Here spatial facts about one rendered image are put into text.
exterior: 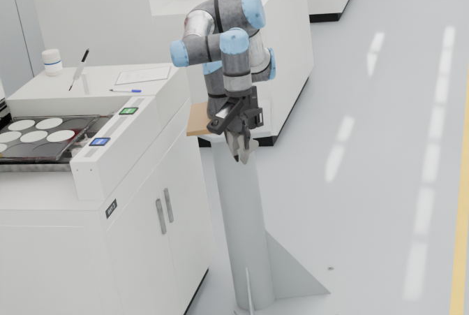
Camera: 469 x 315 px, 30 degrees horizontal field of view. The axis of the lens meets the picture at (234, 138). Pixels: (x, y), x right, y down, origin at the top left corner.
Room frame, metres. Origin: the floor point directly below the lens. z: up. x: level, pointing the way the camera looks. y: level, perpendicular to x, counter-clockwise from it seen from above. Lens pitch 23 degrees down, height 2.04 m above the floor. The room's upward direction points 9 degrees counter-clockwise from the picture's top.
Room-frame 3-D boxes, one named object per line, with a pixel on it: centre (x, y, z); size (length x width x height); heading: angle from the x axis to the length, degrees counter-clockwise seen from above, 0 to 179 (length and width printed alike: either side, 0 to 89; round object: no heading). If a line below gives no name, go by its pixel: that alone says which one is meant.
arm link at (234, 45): (2.24, -0.04, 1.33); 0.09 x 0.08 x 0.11; 175
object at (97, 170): (2.79, 0.39, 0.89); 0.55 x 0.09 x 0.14; 161
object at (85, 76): (3.16, 0.54, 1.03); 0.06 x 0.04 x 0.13; 71
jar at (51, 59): (3.48, 0.69, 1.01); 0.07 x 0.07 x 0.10
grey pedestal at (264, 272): (3.04, -0.09, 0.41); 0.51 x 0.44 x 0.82; 84
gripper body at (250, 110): (2.23, -0.03, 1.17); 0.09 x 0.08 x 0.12; 128
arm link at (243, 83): (2.23, -0.03, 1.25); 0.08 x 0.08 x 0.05
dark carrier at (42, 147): (2.97, 0.72, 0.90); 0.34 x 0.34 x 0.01; 71
